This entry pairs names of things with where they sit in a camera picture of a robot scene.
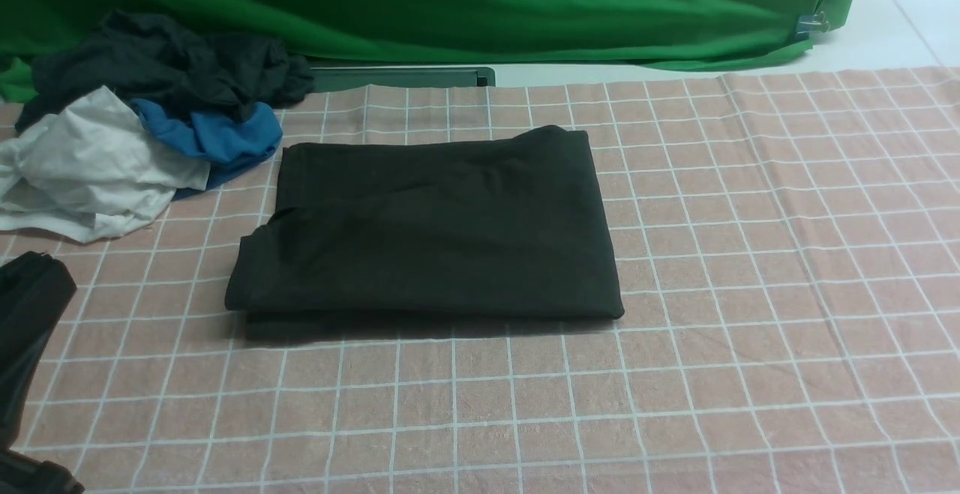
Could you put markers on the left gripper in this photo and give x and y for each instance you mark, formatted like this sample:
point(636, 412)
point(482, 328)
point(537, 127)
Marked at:
point(35, 291)

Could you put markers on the gray long-sleeve top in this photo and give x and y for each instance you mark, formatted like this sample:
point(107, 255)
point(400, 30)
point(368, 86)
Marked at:
point(506, 229)

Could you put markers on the white crumpled garment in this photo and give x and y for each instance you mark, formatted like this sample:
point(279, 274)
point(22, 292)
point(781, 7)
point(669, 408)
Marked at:
point(90, 172)

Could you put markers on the blue crumpled garment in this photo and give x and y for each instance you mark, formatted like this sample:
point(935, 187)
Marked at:
point(230, 148)

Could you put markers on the dark gray crumpled garment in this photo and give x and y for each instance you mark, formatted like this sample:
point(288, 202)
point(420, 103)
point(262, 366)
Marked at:
point(150, 56)

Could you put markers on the green backdrop cloth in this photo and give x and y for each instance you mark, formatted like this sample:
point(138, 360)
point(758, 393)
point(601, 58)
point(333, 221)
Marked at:
point(689, 36)

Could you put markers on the pink checkered table cloth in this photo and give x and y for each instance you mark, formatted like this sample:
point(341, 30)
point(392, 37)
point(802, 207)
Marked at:
point(788, 253)

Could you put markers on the metal binder clip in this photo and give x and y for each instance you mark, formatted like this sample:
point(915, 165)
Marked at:
point(807, 26)

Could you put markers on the dark green rail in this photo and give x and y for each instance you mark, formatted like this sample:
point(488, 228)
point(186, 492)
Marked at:
point(330, 79)

